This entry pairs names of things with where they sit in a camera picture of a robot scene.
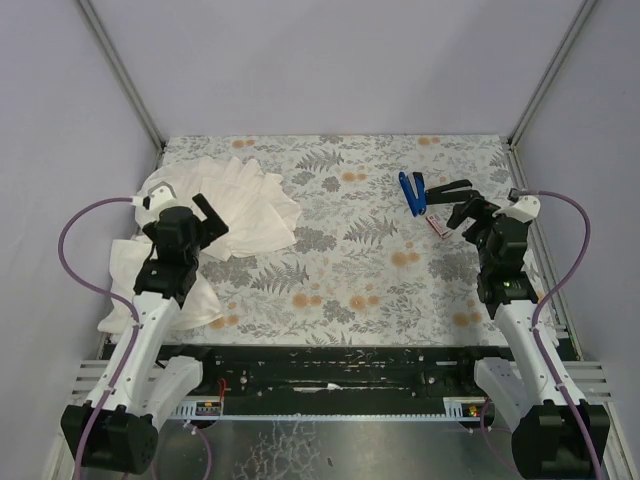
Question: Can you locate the red white staple box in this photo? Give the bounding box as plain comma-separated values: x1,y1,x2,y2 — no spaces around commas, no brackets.
425,214,451,239

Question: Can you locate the blue stapler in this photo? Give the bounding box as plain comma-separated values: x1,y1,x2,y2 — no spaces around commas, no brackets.
398,172,427,217

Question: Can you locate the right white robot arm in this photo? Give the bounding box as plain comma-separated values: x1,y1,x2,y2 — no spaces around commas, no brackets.
447,192,610,479

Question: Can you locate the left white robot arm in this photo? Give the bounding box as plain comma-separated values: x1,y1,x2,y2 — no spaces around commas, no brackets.
61,191,229,478

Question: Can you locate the black stapler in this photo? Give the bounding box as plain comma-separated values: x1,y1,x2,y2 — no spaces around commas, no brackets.
425,179,479,206

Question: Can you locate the white cloth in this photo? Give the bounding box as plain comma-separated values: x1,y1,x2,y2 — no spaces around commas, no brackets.
97,156,302,335

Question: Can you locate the floral tablecloth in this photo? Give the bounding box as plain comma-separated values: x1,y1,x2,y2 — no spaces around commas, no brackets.
162,135,513,346

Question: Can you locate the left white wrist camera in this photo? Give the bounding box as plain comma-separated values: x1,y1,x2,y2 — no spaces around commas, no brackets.
130,182,177,212

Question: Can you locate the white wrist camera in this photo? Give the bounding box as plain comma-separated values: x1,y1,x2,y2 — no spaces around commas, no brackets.
130,182,177,212
493,189,541,223

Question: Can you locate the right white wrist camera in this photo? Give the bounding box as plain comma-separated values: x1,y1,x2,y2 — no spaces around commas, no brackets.
493,189,541,223

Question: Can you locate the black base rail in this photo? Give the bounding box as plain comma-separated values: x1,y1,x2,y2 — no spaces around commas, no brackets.
151,344,512,404

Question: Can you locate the white slotted cable duct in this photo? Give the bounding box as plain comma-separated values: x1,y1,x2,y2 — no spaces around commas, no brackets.
169,397,484,422

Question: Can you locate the right aluminium frame post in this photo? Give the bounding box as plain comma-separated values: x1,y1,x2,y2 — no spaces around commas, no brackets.
507,0,601,147

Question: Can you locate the aluminium frame post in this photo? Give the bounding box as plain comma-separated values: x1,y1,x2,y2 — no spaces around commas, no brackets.
76,0,166,152
507,0,601,147

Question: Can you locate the left aluminium frame post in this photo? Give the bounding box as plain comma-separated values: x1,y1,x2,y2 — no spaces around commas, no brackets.
76,0,166,152

